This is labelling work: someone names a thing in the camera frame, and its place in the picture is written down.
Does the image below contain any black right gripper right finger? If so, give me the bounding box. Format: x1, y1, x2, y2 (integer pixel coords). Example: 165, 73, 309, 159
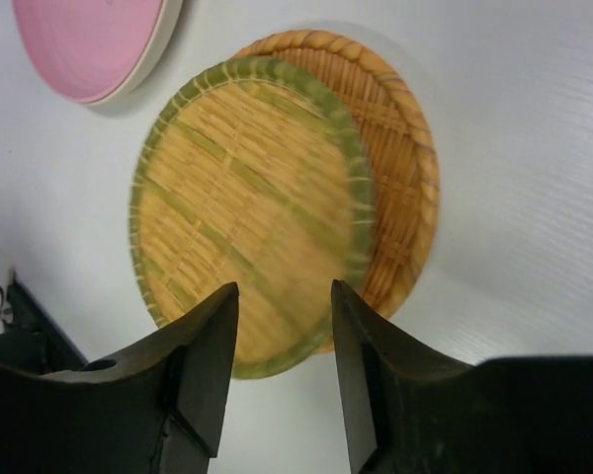
331, 280, 593, 473

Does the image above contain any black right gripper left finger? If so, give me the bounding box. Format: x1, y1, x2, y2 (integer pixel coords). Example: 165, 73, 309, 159
0, 282, 239, 473

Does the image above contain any green rimmed woven plate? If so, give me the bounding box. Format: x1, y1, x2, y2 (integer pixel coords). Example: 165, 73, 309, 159
128, 56, 375, 379

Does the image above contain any round woven orange plate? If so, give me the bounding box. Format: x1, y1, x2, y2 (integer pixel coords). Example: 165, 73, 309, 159
231, 29, 441, 356

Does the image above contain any pink round plate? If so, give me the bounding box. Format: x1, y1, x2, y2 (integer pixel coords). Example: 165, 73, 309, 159
12, 1, 162, 104

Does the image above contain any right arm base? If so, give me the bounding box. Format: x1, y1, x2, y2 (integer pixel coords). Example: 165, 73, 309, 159
0, 276, 87, 375

